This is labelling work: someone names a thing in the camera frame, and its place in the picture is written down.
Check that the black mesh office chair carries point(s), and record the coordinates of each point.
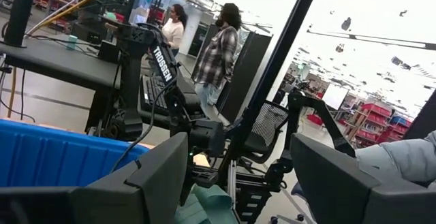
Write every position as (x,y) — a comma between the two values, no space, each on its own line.
(269,122)

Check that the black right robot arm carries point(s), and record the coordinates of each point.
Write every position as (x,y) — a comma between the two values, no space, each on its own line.
(163,64)

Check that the black partition panel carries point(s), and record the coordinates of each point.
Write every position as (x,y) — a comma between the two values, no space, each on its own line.
(248,67)

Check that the shelf with red bins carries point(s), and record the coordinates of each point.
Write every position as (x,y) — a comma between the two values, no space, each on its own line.
(374,122)

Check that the black box with white labels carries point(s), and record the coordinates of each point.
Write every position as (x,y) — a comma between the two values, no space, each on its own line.
(248,203)

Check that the large blue plastic bin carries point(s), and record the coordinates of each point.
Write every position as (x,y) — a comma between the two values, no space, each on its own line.
(51,156)

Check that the small black box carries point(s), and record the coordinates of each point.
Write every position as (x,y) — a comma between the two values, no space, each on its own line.
(108,51)

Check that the black aluminium rig frame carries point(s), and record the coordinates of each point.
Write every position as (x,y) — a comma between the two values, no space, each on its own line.
(282,47)

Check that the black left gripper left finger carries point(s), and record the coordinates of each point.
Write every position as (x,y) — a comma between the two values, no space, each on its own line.
(153,183)

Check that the dark grey desk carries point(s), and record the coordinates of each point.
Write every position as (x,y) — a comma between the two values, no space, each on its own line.
(61,60)

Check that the green slide sandal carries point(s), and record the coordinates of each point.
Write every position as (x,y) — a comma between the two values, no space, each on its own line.
(211,207)

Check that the silver aluminium bracket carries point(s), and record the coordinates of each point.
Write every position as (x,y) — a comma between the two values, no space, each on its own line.
(233,183)

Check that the black desk pole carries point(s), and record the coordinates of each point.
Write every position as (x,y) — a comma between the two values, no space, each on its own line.
(20,9)

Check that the teal cup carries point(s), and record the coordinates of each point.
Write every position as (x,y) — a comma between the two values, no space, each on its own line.
(71,42)

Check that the backlit keyboard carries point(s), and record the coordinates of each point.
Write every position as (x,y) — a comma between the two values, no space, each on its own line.
(155,94)

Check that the white monitor screen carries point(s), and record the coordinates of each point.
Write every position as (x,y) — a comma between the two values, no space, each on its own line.
(335,96)

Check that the yellow diagonal bar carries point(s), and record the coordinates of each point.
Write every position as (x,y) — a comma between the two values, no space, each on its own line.
(75,6)

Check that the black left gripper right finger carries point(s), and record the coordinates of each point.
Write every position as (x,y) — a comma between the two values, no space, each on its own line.
(334,196)

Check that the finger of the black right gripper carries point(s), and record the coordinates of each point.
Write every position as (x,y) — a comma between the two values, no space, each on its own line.
(206,179)
(187,183)

